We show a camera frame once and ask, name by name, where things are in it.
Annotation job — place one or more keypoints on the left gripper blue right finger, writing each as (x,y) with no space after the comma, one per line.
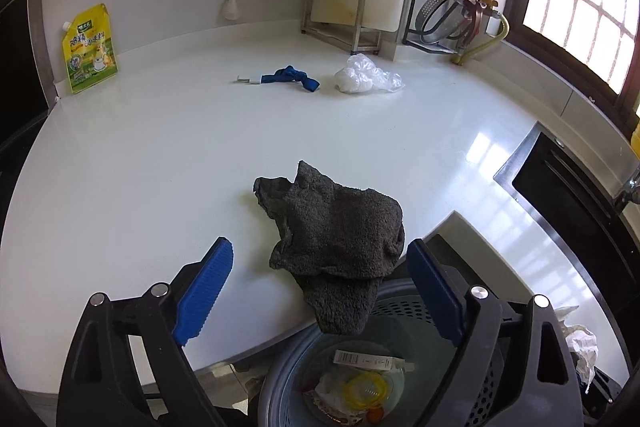
(437,291)

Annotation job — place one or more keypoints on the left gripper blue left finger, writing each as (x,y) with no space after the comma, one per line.
(200,286)

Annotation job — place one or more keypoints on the dark grey towel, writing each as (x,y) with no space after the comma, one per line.
(338,243)

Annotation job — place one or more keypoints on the yellow plastic lid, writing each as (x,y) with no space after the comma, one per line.
(366,391)

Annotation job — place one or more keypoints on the grey perforated trash bin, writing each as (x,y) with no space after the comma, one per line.
(385,376)

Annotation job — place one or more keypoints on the black kitchen sink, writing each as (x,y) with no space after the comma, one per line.
(569,203)

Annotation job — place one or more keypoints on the crumpled clear plastic bag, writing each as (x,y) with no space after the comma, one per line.
(361,75)

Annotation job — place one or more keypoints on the pot lid in rack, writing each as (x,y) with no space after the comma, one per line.
(440,20)

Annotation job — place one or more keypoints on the yellow refill pouch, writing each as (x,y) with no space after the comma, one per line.
(88,49)

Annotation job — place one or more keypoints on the metal cutting board stand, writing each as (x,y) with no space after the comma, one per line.
(340,23)

